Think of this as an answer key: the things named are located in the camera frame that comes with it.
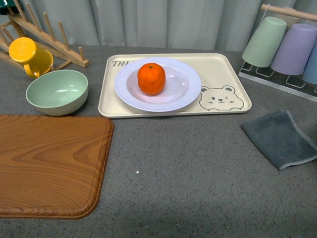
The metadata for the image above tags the orange mandarin fruit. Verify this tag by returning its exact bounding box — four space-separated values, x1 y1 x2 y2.
137 62 166 96

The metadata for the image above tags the white ridged plate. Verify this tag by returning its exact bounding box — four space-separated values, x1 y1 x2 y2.
114 57 202 112

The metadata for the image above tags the beige bear tray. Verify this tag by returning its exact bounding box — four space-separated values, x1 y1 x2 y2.
98 53 252 118

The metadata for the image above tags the light green bowl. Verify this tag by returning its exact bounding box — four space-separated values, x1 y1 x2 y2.
25 69 89 116

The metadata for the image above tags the wooden cutting board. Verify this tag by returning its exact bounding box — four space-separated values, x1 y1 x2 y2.
0 115 114 219

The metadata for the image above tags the grey folded cloth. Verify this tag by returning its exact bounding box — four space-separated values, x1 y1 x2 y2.
241 111 317 170

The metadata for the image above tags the green plastic cup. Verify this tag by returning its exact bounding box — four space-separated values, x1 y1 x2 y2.
242 16 287 67

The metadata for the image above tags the yellow mug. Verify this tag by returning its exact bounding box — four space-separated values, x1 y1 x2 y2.
9 37 53 78

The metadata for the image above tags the white cup drying rack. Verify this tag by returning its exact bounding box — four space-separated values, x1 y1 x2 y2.
239 4 317 102

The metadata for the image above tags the purple plastic cup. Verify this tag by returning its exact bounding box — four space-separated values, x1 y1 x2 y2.
271 23 317 75

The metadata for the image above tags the blue plastic cup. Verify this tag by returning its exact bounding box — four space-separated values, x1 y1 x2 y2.
302 45 317 85

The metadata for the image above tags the wooden dish rack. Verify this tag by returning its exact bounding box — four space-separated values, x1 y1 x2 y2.
0 0 90 70

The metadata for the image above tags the dark green object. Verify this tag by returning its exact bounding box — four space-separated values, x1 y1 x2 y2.
0 0 15 15

